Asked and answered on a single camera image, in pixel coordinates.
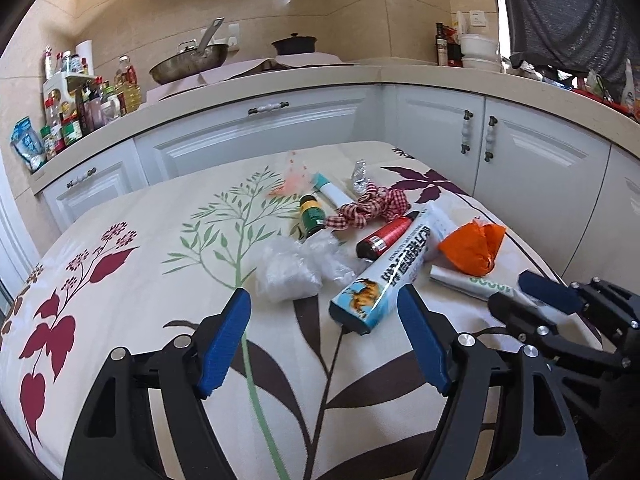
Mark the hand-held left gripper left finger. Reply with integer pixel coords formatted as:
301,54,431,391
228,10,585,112
62,287,253,480

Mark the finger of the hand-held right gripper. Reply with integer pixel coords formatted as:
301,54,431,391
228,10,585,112
518,270,640,333
487,291,640,372

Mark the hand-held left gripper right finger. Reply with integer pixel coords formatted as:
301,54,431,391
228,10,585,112
396,283,588,480

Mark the white green toothpaste tube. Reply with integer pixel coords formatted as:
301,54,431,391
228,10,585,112
429,262,538,306

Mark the long blue white box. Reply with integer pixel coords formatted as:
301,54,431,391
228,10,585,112
328,203,458,336

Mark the orange paper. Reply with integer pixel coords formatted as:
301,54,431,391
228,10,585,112
437,220,507,275

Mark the red bottle with black cap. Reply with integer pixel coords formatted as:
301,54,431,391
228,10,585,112
356,211,420,261

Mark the red white checked ribbon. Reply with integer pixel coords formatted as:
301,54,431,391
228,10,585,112
324,182,412,231

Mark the crumpled white plastic bag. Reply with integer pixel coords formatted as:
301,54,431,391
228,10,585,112
254,235,323,303

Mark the crumpled clear plastic bag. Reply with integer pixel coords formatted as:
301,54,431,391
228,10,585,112
305,232,358,283

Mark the green bottle with yellow cap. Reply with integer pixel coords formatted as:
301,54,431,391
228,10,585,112
299,194,326,237

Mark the white teal tube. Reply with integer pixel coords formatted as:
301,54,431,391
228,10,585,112
311,172,357,207

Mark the silver foil wrapper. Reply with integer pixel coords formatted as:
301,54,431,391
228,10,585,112
348,160,375,195

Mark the pink clear plastic wrapper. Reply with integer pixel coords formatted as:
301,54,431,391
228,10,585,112
267,152,313,198

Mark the small white drawer front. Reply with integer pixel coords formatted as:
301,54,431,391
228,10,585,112
42,147,148,231

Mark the flat red appliance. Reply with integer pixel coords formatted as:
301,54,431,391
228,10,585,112
572,87,640,121

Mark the wide white drawer front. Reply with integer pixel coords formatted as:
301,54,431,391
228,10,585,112
135,85,383,181

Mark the green white plastic bag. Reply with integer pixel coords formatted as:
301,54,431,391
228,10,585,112
585,69,608,96

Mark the white spray bottle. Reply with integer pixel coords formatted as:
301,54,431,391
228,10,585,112
621,58,638,111

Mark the crumpled white cloth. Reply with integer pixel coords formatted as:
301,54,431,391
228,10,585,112
510,60,543,81

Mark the white lidded container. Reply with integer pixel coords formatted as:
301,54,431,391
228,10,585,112
460,34,501,59
461,56,502,72

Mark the red packet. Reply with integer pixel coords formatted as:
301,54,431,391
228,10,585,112
447,25,463,66

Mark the beige countertop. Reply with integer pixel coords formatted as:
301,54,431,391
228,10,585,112
27,62,640,196

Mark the dark glass bottle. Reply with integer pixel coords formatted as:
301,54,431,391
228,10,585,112
435,22,449,67

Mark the yellow cooking oil bottle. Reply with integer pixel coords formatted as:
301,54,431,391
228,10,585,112
116,56,141,113

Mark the group of condiment bottles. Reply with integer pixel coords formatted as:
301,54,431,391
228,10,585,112
40,45,143,161

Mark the pale pink stove cover cloth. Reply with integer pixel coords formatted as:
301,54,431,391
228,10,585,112
145,52,353,103

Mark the dark grey cloth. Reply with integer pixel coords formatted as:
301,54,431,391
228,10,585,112
492,0,640,88

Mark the blue snack packet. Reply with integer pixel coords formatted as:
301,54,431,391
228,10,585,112
11,117,47,173

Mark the metal wok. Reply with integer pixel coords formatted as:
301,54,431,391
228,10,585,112
149,17,230,86

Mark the black pot with lid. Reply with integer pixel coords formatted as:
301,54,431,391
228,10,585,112
271,33,318,56

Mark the white spice rack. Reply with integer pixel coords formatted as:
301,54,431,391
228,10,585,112
42,72,98,111

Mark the paper towel roll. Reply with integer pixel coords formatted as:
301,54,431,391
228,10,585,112
76,40,95,76

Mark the white double wall socket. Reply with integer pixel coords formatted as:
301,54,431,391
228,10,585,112
212,24,240,52

